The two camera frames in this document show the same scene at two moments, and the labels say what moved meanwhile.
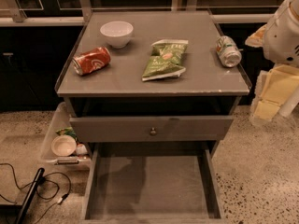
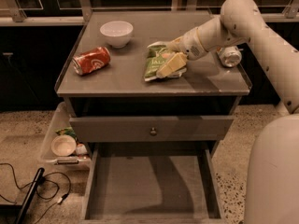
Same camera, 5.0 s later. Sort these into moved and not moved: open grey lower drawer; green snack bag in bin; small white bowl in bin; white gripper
Moved: white gripper
Not moved: open grey lower drawer; green snack bag in bin; small white bowl in bin
